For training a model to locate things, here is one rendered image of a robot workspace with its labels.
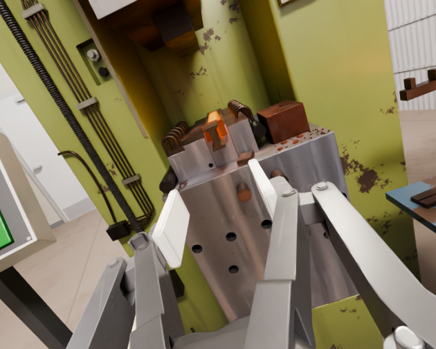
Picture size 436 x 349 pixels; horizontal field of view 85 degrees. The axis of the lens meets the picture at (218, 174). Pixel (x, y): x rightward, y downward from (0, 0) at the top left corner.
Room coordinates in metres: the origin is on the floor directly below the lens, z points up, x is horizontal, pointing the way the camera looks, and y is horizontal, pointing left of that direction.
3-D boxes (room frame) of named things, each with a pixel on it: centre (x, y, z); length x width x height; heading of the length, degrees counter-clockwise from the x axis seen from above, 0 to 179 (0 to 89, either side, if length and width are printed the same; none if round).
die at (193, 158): (0.73, -0.03, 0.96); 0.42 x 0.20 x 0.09; 173
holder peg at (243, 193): (0.44, -0.03, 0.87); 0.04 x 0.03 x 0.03; 173
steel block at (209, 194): (0.73, -0.09, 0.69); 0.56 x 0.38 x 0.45; 173
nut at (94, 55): (0.70, 0.17, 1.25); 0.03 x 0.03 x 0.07; 83
